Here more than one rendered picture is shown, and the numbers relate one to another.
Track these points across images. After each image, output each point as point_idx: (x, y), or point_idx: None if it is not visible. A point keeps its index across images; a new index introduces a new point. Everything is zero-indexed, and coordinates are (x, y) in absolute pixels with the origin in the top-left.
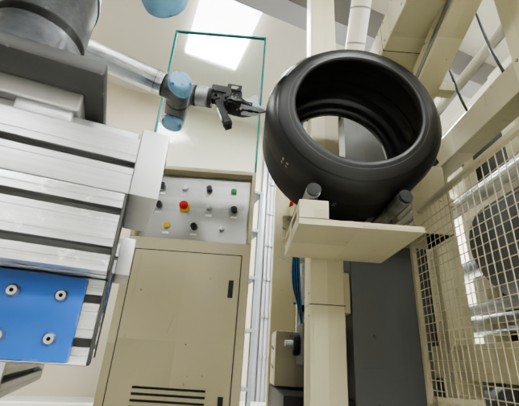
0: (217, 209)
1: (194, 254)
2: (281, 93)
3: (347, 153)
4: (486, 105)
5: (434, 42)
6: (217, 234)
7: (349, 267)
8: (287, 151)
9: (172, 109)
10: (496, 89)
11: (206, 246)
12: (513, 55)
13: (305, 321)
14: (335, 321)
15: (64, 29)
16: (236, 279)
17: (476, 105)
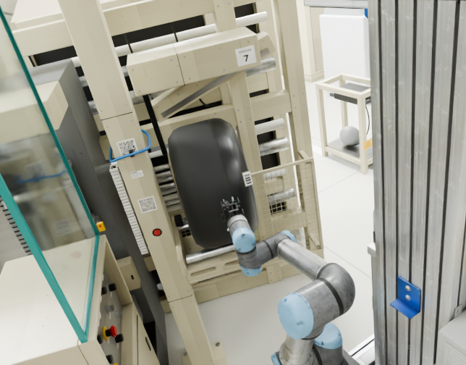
0: (107, 301)
1: (139, 354)
2: (254, 194)
3: (87, 149)
4: None
5: (213, 89)
6: (117, 321)
7: (125, 251)
8: (254, 230)
9: None
10: (218, 116)
11: (134, 338)
12: (236, 106)
13: (178, 307)
14: (192, 291)
15: None
16: (145, 333)
17: (200, 119)
